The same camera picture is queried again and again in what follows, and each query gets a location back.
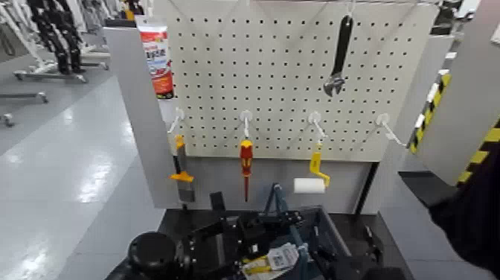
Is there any grey panel with hazard stripe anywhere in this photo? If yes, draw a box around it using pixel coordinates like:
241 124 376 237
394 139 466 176
414 0 500 187
361 35 456 215

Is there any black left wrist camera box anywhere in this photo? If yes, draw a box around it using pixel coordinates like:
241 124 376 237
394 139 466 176
209 191 227 214

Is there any blue grey plastic crate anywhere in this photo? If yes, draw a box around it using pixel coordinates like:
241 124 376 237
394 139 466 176
264 182 353 280

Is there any white perforated pegboard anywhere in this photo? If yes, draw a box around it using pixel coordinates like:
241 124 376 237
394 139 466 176
154 0 440 163

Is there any black adjustable wrench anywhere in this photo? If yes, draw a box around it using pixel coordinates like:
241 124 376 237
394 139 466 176
323 14 354 98

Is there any yellow handled paint roller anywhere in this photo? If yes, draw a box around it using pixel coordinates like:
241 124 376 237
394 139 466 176
293 142 331 195

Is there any black blurred foreground object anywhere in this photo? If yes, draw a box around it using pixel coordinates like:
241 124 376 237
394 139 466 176
427 144 500 279

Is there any red white sealant tube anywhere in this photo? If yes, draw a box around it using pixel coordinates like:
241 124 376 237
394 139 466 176
135 15 176 100

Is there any white wheeled stand frame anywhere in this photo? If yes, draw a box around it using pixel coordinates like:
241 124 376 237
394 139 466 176
0 0 90 84

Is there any grey stand leg with caster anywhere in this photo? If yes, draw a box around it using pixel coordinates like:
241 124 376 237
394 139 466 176
0 92 50 128

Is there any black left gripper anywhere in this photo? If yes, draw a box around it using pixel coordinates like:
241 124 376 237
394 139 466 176
187 210 307 276

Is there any yellow handled tool on card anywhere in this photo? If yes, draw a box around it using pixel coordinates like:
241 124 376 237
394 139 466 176
241 255 283 280

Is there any grey partition panel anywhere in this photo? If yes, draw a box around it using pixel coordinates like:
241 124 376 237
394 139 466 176
103 26 185 209

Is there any red yellow screwdriver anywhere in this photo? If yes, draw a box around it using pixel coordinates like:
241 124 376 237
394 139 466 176
240 139 254 203

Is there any orange handled scraper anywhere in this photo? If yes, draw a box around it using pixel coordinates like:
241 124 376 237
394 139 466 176
168 134 196 203

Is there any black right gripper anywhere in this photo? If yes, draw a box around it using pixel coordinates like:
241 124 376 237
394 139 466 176
311 226 387 280

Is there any black humanoid robot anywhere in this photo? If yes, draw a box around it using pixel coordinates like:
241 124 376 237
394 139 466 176
27 0 86 75

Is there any grey backing panel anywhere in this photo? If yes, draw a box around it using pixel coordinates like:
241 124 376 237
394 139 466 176
181 156 372 215

